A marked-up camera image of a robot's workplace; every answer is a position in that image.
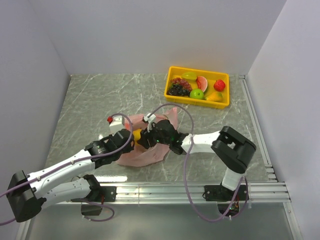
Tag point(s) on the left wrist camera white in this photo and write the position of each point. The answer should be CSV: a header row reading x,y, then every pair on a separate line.
x,y
116,123

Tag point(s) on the orange green mango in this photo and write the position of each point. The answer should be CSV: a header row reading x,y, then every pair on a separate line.
x,y
214,97

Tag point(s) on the pink plastic bag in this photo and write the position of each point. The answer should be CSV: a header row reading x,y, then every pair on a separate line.
x,y
140,156

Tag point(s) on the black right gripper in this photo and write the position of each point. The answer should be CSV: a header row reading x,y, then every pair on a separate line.
x,y
143,141

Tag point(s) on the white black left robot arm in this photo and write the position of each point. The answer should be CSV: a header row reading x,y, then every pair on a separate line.
x,y
28,194

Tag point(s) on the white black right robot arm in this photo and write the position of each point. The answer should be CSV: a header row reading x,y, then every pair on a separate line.
x,y
234,149

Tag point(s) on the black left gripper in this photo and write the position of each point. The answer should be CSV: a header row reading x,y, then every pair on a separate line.
x,y
129,148

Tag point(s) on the yellow plastic tray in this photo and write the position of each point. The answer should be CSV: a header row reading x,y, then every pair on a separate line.
x,y
211,77

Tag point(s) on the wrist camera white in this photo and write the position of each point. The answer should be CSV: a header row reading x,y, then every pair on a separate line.
x,y
149,119
116,123

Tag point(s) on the yellow orange fruit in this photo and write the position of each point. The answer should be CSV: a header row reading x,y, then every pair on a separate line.
x,y
137,134

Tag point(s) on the red grape bunch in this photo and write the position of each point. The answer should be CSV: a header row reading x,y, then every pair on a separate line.
x,y
180,83

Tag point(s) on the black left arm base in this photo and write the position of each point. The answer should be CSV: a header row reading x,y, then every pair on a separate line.
x,y
106,194

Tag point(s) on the red strawberry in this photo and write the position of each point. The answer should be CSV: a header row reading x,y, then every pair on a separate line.
x,y
219,85

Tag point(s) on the dark purple grape bunch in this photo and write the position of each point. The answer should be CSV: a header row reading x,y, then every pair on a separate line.
x,y
179,91

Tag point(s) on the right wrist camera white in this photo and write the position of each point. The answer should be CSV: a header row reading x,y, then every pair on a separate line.
x,y
149,119

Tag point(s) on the watermelon slice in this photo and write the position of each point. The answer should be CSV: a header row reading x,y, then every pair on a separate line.
x,y
202,83

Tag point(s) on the green apple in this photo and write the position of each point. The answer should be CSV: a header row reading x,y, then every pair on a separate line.
x,y
197,94

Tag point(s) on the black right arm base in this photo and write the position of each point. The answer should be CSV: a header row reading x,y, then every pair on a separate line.
x,y
222,195

